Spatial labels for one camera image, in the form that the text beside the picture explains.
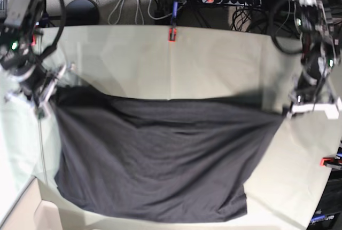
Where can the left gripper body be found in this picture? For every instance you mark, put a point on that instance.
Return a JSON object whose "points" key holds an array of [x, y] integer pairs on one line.
{"points": [[331, 109]]}

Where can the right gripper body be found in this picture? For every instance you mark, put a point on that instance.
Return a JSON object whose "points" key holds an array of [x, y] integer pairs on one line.
{"points": [[60, 76]]}

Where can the black t-shirt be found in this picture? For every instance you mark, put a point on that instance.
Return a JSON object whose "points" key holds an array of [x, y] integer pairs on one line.
{"points": [[168, 161]]}

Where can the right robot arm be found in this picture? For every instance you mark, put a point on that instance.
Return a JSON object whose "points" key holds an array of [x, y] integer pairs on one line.
{"points": [[19, 31]]}

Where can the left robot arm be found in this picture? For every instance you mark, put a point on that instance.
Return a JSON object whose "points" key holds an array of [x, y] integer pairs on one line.
{"points": [[320, 53]]}

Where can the left black orange clamp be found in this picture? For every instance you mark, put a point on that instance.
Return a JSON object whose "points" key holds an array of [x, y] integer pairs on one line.
{"points": [[33, 40]]}

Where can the black orange clamp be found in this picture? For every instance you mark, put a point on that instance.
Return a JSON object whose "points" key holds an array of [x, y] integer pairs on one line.
{"points": [[33, 40], [332, 162], [173, 25]]}

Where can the right black orange clamp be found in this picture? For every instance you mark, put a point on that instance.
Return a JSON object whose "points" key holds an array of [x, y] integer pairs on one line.
{"points": [[332, 162]]}

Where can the round black stool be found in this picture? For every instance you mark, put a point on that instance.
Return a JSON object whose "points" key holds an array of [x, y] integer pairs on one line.
{"points": [[82, 13]]}

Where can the cardboard box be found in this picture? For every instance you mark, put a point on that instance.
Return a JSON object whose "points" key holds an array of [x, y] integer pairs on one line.
{"points": [[30, 211]]}

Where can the middle black orange clamp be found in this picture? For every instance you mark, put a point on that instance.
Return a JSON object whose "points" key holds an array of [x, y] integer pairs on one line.
{"points": [[173, 25]]}

